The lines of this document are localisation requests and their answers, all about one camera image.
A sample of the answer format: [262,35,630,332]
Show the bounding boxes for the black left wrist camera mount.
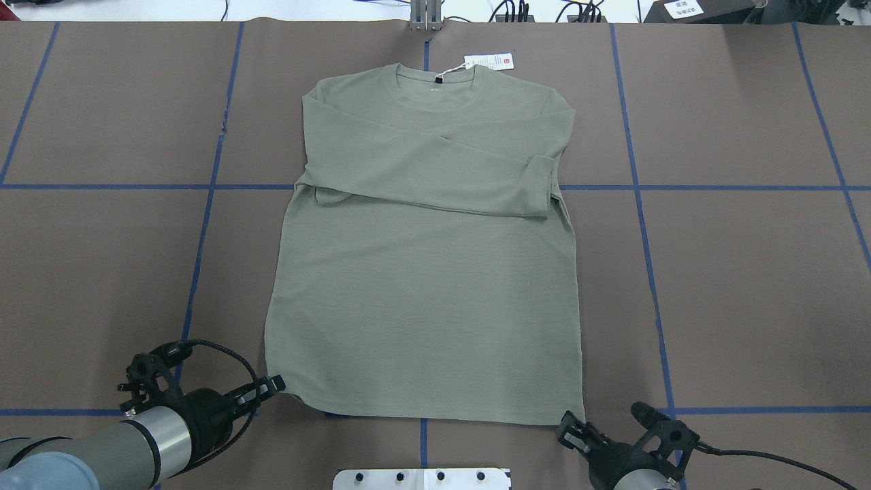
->
[117,341,193,417]

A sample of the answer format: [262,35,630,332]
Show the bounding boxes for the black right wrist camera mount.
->
[629,401,701,482]

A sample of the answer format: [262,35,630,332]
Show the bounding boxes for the olive green long-sleeve shirt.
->
[264,64,585,425]

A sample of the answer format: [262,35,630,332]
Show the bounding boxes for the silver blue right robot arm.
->
[557,410,690,489]

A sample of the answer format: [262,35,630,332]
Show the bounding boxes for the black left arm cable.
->
[177,339,263,470]

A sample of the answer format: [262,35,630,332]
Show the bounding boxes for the aluminium frame post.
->
[408,0,444,31]

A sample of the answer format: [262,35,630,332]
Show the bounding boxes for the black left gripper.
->
[180,375,286,464]

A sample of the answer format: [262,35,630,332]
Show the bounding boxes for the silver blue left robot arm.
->
[2,376,286,489]

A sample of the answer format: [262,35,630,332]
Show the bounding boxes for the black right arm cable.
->
[694,441,859,490]

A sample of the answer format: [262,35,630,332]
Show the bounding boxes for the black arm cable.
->
[694,441,859,490]
[177,339,263,470]

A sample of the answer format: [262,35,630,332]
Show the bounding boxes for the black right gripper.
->
[557,410,657,489]

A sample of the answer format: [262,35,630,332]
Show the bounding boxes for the white paper garment tag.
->
[438,52,514,77]

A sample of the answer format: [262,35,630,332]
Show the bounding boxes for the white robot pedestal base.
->
[332,468,512,489]

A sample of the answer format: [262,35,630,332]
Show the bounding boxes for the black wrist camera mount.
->
[629,401,701,482]
[117,341,193,417]

